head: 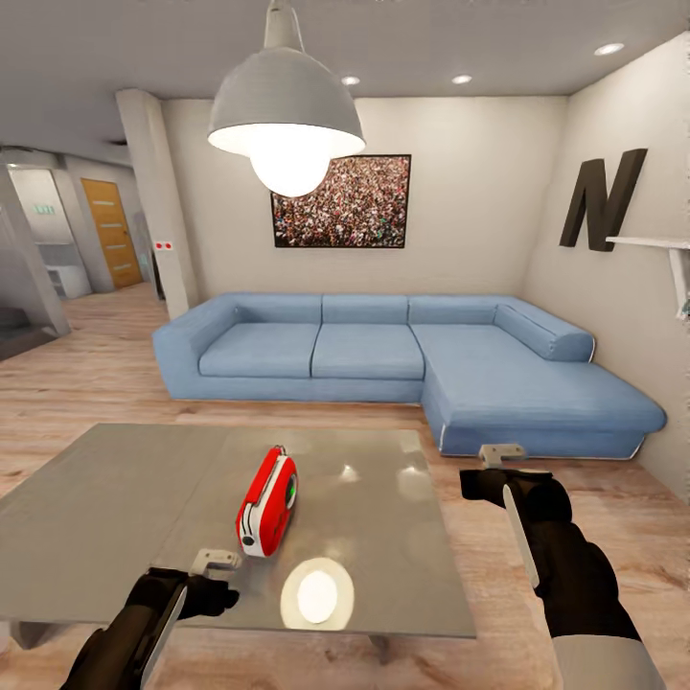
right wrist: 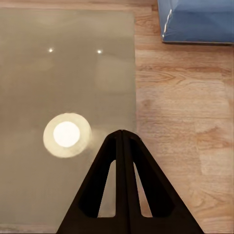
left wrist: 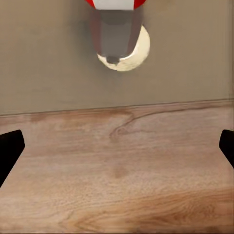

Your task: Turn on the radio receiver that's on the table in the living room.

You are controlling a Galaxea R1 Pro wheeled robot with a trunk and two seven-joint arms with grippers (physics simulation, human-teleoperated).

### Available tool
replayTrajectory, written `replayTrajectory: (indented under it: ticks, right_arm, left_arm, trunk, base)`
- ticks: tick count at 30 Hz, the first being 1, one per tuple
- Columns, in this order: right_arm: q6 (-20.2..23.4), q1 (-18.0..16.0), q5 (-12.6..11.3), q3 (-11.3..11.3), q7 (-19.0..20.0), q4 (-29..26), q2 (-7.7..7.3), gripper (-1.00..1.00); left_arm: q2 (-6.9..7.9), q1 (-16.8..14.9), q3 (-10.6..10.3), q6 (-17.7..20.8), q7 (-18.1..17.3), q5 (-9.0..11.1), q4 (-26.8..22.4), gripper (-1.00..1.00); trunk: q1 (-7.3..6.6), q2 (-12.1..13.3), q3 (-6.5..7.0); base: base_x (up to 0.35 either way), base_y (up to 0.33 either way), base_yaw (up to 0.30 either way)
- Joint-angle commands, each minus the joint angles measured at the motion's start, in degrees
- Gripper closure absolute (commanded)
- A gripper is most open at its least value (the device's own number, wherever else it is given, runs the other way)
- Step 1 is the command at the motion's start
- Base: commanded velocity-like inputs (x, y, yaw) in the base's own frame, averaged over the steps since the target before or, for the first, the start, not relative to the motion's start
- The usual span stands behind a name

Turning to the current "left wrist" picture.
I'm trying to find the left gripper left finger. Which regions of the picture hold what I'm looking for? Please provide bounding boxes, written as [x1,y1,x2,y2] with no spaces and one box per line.
[0,130,25,187]

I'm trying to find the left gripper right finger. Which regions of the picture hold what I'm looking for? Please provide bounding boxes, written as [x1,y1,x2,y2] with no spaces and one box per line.
[219,129,234,168]

